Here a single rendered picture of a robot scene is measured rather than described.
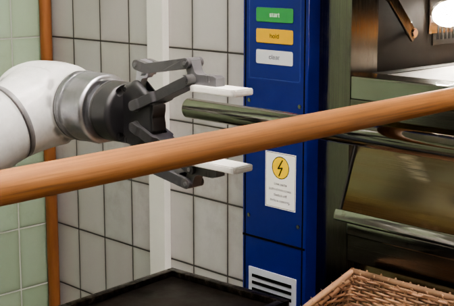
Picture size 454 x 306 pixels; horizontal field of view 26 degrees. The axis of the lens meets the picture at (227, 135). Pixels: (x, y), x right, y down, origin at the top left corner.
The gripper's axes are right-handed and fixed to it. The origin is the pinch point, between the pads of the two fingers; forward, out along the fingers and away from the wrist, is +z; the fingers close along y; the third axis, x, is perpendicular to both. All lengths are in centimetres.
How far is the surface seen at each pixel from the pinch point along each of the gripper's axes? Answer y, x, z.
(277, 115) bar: 2.0, -21.1, -11.1
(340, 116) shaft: -0.8, -11.6, 6.9
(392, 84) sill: 2, -58, -19
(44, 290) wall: 61, -56, -117
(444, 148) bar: 3.0, -20.3, 15.4
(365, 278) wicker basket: 35, -54, -20
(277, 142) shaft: 0.8, -0.6, 7.0
